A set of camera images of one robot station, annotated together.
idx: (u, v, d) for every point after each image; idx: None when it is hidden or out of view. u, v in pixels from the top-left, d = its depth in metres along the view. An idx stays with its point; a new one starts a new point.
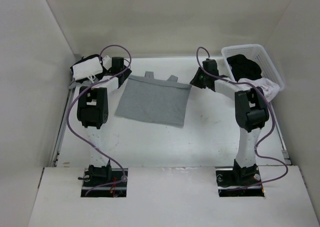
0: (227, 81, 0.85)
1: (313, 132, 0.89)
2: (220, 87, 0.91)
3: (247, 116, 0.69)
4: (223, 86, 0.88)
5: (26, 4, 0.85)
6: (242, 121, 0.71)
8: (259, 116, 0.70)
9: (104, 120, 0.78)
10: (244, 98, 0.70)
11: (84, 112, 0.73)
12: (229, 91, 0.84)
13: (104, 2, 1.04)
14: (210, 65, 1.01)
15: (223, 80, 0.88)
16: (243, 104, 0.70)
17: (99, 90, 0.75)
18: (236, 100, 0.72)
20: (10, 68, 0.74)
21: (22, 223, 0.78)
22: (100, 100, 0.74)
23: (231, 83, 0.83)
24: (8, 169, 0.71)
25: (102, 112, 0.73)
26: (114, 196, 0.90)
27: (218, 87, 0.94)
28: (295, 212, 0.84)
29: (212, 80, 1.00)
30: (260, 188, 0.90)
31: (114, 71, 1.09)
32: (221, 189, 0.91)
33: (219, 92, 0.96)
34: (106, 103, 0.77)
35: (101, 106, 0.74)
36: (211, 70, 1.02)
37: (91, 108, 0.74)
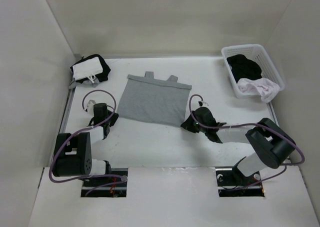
0: (229, 127, 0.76)
1: (314, 133, 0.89)
2: (224, 136, 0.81)
3: (274, 154, 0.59)
4: (227, 134, 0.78)
5: (26, 4, 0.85)
6: (271, 160, 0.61)
8: (285, 148, 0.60)
9: (87, 172, 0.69)
10: (259, 138, 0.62)
11: (60, 165, 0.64)
12: (236, 136, 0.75)
13: (104, 2, 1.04)
14: (205, 116, 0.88)
15: (224, 128, 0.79)
16: (261, 145, 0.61)
17: (81, 136, 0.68)
18: (252, 142, 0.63)
20: (9, 68, 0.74)
21: (22, 223, 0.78)
22: (81, 146, 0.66)
23: (235, 127, 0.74)
24: (8, 169, 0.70)
25: (83, 160, 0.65)
26: (114, 196, 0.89)
27: (223, 136, 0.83)
28: (295, 212, 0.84)
29: (212, 132, 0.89)
30: (260, 188, 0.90)
31: (96, 120, 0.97)
32: (221, 190, 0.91)
33: (226, 141, 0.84)
34: (88, 149, 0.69)
35: (82, 155, 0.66)
36: (208, 121, 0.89)
37: (71, 157, 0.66)
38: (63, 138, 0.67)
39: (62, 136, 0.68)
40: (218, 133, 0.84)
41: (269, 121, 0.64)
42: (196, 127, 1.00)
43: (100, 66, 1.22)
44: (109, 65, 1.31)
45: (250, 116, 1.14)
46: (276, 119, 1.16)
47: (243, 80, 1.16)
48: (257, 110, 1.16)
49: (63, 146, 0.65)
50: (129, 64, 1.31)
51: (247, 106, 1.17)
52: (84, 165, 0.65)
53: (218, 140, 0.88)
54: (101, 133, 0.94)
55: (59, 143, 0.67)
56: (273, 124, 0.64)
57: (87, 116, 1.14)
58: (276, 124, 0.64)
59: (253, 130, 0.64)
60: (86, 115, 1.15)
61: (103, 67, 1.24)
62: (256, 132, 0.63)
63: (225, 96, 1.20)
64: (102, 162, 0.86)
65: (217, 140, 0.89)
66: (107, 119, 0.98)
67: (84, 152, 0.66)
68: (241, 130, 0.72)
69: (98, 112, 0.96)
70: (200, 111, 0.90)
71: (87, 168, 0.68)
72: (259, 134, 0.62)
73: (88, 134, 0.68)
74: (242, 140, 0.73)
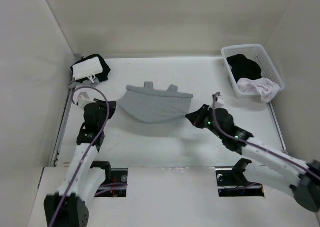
0: (266, 151, 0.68)
1: (314, 133, 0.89)
2: (252, 154, 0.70)
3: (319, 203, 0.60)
4: (256, 155, 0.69)
5: (26, 4, 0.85)
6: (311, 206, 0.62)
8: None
9: (85, 222, 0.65)
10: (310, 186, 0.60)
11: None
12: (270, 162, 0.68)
13: (104, 2, 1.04)
14: (227, 122, 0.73)
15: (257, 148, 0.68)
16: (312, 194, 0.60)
17: (72, 201, 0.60)
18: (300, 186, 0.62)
20: (9, 68, 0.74)
21: (22, 222, 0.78)
22: (74, 212, 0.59)
23: (278, 157, 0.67)
24: (8, 170, 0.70)
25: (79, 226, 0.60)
26: (114, 196, 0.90)
27: (248, 152, 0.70)
28: (295, 212, 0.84)
29: (233, 141, 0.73)
30: (260, 188, 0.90)
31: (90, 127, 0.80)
32: (221, 190, 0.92)
33: (247, 156, 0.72)
34: (82, 207, 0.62)
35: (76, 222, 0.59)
36: (229, 126, 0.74)
37: (64, 219, 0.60)
38: (53, 202, 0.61)
39: (51, 200, 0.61)
40: (243, 147, 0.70)
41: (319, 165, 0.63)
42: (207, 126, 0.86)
43: (100, 66, 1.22)
44: (109, 66, 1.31)
45: (250, 116, 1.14)
46: (276, 119, 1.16)
47: (243, 80, 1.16)
48: (257, 110, 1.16)
49: (54, 217, 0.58)
50: (128, 64, 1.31)
51: (247, 106, 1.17)
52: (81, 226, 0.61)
53: (238, 150, 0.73)
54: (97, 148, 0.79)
55: (50, 209, 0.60)
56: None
57: None
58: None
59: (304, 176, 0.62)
60: None
61: (103, 67, 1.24)
62: (309, 180, 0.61)
63: (225, 96, 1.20)
64: (99, 173, 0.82)
65: (237, 151, 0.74)
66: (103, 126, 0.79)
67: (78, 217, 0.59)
68: (285, 164, 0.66)
69: (91, 120, 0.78)
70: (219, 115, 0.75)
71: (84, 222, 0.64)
72: (312, 181, 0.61)
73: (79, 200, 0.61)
74: (279, 171, 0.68)
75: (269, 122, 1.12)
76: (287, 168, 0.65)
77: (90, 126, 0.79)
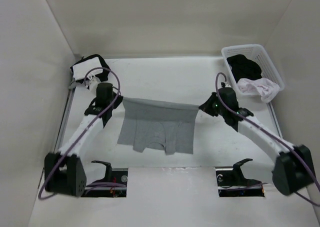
0: (259, 128, 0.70)
1: (313, 133, 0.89)
2: (247, 131, 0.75)
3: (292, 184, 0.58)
4: (251, 133, 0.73)
5: (27, 4, 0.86)
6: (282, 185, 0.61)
8: (304, 180, 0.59)
9: (82, 190, 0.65)
10: (289, 164, 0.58)
11: (53, 188, 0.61)
12: (260, 140, 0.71)
13: (104, 2, 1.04)
14: (229, 97, 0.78)
15: (251, 124, 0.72)
16: (289, 173, 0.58)
17: (71, 160, 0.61)
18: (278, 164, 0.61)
20: (10, 68, 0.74)
21: (22, 223, 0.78)
22: (71, 173, 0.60)
23: (267, 134, 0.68)
24: (8, 170, 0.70)
25: (75, 186, 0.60)
26: (114, 196, 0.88)
27: (243, 130, 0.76)
28: (295, 212, 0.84)
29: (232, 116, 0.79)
30: (260, 188, 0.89)
31: (98, 103, 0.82)
32: (221, 190, 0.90)
33: (243, 133, 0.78)
34: (81, 173, 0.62)
35: (73, 181, 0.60)
36: (231, 103, 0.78)
37: (62, 185, 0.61)
38: (52, 161, 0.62)
39: (51, 158, 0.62)
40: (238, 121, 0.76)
41: (305, 151, 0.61)
42: (216, 110, 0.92)
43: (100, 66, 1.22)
44: (109, 66, 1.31)
45: None
46: (276, 119, 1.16)
47: (243, 80, 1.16)
48: (257, 110, 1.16)
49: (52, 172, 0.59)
50: (129, 64, 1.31)
51: (247, 106, 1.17)
52: (76, 191, 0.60)
53: (235, 125, 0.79)
54: (101, 122, 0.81)
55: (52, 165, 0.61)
56: (308, 155, 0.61)
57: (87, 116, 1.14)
58: (310, 157, 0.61)
59: (285, 154, 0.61)
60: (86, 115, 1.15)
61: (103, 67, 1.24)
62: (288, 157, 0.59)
63: None
64: (102, 167, 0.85)
65: (234, 126, 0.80)
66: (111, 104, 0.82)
67: (76, 179, 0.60)
68: (271, 141, 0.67)
69: (103, 95, 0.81)
70: (224, 91, 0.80)
71: (80, 189, 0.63)
72: (290, 160, 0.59)
73: (78, 161, 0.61)
74: (265, 147, 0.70)
75: (270, 122, 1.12)
76: (272, 145, 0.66)
77: (99, 104, 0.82)
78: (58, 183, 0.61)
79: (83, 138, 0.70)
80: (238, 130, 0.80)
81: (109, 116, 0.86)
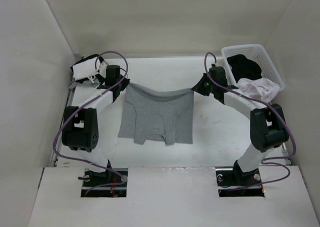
0: (239, 94, 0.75)
1: (313, 133, 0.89)
2: (229, 99, 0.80)
3: (265, 138, 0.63)
4: (233, 99, 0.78)
5: (27, 4, 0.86)
6: (257, 141, 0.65)
8: (276, 136, 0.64)
9: (95, 145, 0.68)
10: (261, 118, 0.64)
11: (68, 137, 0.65)
12: (239, 104, 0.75)
13: (104, 2, 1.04)
14: (218, 73, 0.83)
15: (234, 92, 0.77)
16: (261, 126, 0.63)
17: (88, 110, 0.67)
18: (252, 119, 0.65)
20: (10, 68, 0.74)
21: (22, 223, 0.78)
22: (88, 122, 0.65)
23: (245, 98, 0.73)
24: (8, 170, 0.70)
25: (89, 136, 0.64)
26: (114, 196, 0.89)
27: (228, 100, 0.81)
28: (296, 213, 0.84)
29: (221, 91, 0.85)
30: (260, 187, 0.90)
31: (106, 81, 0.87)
32: (221, 190, 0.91)
33: (227, 103, 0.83)
34: (96, 126, 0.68)
35: (89, 129, 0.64)
36: (220, 80, 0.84)
37: (79, 132, 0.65)
38: (71, 112, 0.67)
39: (70, 110, 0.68)
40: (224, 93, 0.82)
41: (278, 108, 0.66)
42: (208, 89, 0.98)
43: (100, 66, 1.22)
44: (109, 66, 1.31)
45: None
46: None
47: (243, 80, 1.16)
48: None
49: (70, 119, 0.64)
50: (128, 64, 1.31)
51: None
52: (91, 141, 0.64)
53: (222, 99, 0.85)
54: (111, 96, 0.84)
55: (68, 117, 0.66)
56: (280, 112, 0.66)
57: None
58: (282, 114, 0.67)
59: (259, 110, 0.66)
60: None
61: None
62: (261, 113, 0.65)
63: None
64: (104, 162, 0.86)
65: (221, 100, 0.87)
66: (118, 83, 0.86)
67: (91, 127, 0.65)
68: (249, 103, 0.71)
69: (111, 75, 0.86)
70: (214, 68, 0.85)
71: (94, 142, 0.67)
72: (262, 114, 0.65)
73: (95, 111, 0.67)
74: (243, 111, 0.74)
75: None
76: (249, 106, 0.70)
77: (108, 83, 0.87)
78: (74, 132, 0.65)
79: (97, 101, 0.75)
80: (224, 103, 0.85)
81: (118, 95, 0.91)
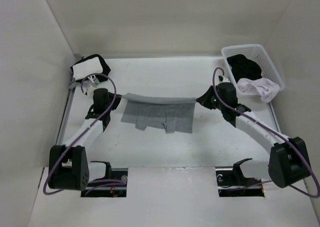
0: (255, 122, 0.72)
1: (313, 133, 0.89)
2: (244, 125, 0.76)
3: (287, 175, 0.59)
4: (248, 127, 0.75)
5: (27, 4, 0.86)
6: (278, 177, 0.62)
8: (299, 172, 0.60)
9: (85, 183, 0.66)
10: (283, 156, 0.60)
11: (56, 181, 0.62)
12: (256, 133, 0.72)
13: (104, 2, 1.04)
14: (229, 92, 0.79)
15: (248, 118, 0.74)
16: (284, 164, 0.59)
17: (76, 150, 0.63)
18: (273, 156, 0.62)
20: (10, 68, 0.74)
21: (22, 223, 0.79)
22: (76, 163, 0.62)
23: (263, 127, 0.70)
24: (8, 170, 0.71)
25: (79, 178, 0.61)
26: (114, 196, 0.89)
27: (241, 124, 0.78)
28: (295, 212, 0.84)
29: (230, 111, 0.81)
30: (260, 187, 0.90)
31: (96, 108, 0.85)
32: (221, 190, 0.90)
33: (240, 128, 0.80)
34: (85, 164, 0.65)
35: (78, 172, 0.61)
36: (230, 99, 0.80)
37: (67, 175, 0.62)
38: (58, 153, 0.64)
39: (56, 151, 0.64)
40: (236, 116, 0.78)
41: (300, 142, 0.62)
42: (214, 104, 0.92)
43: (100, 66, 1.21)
44: (109, 66, 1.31)
45: None
46: (276, 119, 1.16)
47: (243, 80, 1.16)
48: (257, 109, 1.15)
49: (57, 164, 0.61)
50: (128, 64, 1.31)
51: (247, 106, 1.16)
52: (80, 183, 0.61)
53: (234, 120, 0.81)
54: (101, 125, 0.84)
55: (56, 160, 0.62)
56: (303, 146, 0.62)
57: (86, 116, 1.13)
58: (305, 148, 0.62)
59: (280, 146, 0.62)
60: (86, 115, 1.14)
61: (103, 67, 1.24)
62: (283, 148, 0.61)
63: None
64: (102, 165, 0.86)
65: (232, 121, 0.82)
66: (108, 109, 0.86)
67: (80, 169, 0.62)
68: (267, 134, 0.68)
69: (100, 101, 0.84)
70: (224, 86, 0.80)
71: (84, 182, 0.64)
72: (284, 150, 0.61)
73: (83, 149, 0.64)
74: (259, 139, 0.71)
75: (269, 122, 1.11)
76: (267, 137, 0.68)
77: (98, 110, 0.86)
78: (62, 175, 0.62)
79: (85, 135, 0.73)
80: (235, 126, 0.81)
81: (108, 121, 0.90)
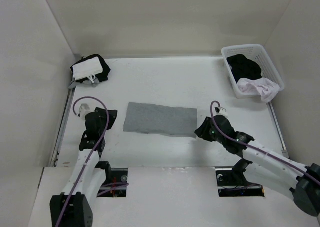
0: (266, 155, 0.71)
1: (313, 134, 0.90)
2: (252, 159, 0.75)
3: (317, 207, 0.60)
4: (258, 161, 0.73)
5: (26, 4, 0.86)
6: (309, 208, 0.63)
8: None
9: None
10: (310, 191, 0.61)
11: None
12: (270, 167, 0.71)
13: (104, 2, 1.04)
14: (223, 126, 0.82)
15: (257, 151, 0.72)
16: (313, 199, 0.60)
17: (77, 197, 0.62)
18: (301, 192, 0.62)
20: (10, 68, 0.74)
21: (22, 222, 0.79)
22: (78, 212, 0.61)
23: (276, 160, 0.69)
24: (8, 169, 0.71)
25: (84, 226, 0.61)
26: (114, 196, 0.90)
27: (248, 158, 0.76)
28: (296, 213, 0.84)
29: (232, 143, 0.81)
30: (260, 188, 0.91)
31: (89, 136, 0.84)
32: (221, 190, 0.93)
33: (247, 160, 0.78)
34: (87, 210, 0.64)
35: (81, 220, 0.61)
36: (227, 131, 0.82)
37: (71, 224, 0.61)
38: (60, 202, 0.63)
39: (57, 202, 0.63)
40: (242, 149, 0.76)
41: (318, 169, 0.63)
42: (213, 137, 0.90)
43: (100, 66, 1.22)
44: (109, 65, 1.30)
45: (250, 116, 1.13)
46: (276, 119, 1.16)
47: (243, 80, 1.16)
48: (257, 110, 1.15)
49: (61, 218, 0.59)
50: (128, 64, 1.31)
51: (247, 106, 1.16)
52: None
53: (239, 152, 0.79)
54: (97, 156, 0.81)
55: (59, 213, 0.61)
56: None
57: None
58: None
59: (302, 181, 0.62)
60: None
61: (103, 67, 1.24)
62: (307, 184, 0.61)
63: (226, 97, 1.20)
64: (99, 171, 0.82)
65: (238, 153, 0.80)
66: (102, 135, 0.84)
67: (83, 217, 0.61)
68: (284, 167, 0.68)
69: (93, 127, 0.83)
70: (218, 121, 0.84)
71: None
72: (309, 186, 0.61)
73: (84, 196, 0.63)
74: (274, 172, 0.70)
75: (269, 122, 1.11)
76: (285, 171, 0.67)
77: (91, 136, 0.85)
78: (67, 225, 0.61)
79: (84, 175, 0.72)
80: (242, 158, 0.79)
81: (103, 148, 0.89)
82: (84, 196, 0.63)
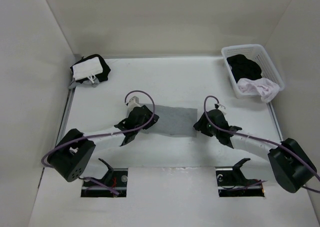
0: (247, 136, 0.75)
1: (313, 134, 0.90)
2: (239, 143, 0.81)
3: (293, 178, 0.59)
4: (243, 143, 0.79)
5: (26, 4, 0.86)
6: (286, 183, 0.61)
8: (304, 174, 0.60)
9: (73, 177, 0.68)
10: (282, 160, 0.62)
11: (54, 158, 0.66)
12: (253, 146, 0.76)
13: (103, 2, 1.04)
14: (217, 118, 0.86)
15: (241, 135, 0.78)
16: (285, 168, 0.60)
17: (87, 144, 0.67)
18: (274, 163, 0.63)
20: (10, 68, 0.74)
21: (21, 222, 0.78)
22: (80, 153, 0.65)
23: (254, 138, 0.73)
24: (8, 169, 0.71)
25: (71, 168, 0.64)
26: (114, 196, 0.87)
27: (236, 142, 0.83)
28: (295, 213, 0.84)
29: (224, 135, 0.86)
30: (260, 187, 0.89)
31: (127, 122, 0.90)
32: (221, 190, 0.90)
33: (238, 146, 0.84)
34: (84, 161, 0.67)
35: (76, 161, 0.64)
36: (220, 123, 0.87)
37: (66, 158, 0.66)
38: (73, 136, 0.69)
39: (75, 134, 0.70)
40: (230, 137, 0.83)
41: (293, 144, 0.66)
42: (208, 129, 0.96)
43: (101, 66, 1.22)
44: (109, 66, 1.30)
45: (250, 116, 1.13)
46: (276, 119, 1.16)
47: (243, 80, 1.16)
48: (257, 109, 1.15)
49: (66, 144, 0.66)
50: (128, 64, 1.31)
51: (247, 106, 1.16)
52: (68, 174, 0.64)
53: (230, 142, 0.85)
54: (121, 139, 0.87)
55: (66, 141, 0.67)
56: (296, 147, 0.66)
57: (86, 117, 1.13)
58: (299, 148, 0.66)
59: (276, 151, 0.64)
60: (85, 114, 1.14)
61: (103, 67, 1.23)
62: (279, 153, 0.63)
63: (226, 96, 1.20)
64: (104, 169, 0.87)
65: (228, 143, 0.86)
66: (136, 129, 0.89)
67: (78, 160, 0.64)
68: (261, 144, 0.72)
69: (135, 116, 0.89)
70: (213, 113, 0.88)
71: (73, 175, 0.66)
72: (281, 155, 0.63)
73: (92, 146, 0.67)
74: (257, 150, 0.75)
75: (270, 122, 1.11)
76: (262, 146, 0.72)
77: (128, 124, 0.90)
78: (62, 157, 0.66)
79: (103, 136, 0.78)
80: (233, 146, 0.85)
81: (129, 141, 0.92)
82: (93, 146, 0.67)
